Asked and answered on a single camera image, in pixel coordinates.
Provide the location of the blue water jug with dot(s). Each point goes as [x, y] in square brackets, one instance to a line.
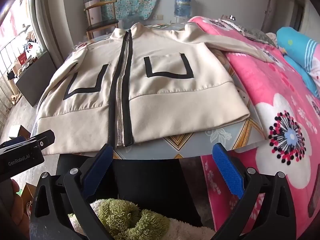
[182, 8]

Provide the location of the wooden chair with black seat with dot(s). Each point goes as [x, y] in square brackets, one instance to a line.
[106, 23]

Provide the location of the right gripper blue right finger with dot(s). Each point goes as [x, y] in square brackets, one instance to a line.
[276, 218]

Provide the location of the metal balcony railing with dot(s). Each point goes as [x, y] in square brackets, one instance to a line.
[11, 49]

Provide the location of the white cylindrical box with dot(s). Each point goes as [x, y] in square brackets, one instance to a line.
[94, 14]

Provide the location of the black low cabinet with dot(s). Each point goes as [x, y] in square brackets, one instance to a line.
[34, 80]

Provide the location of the blue striped pillow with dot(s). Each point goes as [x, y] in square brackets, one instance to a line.
[301, 49]

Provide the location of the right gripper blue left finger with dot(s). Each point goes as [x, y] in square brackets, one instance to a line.
[49, 219]

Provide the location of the grey curtain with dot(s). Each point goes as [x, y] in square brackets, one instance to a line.
[49, 21]

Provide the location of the pink floral blanket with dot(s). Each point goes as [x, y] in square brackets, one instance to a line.
[289, 115]

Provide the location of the cream jacket with black trim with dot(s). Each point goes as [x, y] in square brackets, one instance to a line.
[139, 85]

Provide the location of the person's left hand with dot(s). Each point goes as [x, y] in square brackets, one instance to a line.
[14, 222]

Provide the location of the green fluffy plush garment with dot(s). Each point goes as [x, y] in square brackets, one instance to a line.
[124, 220]

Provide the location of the grey lace pillow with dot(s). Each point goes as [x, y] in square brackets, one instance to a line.
[250, 33]

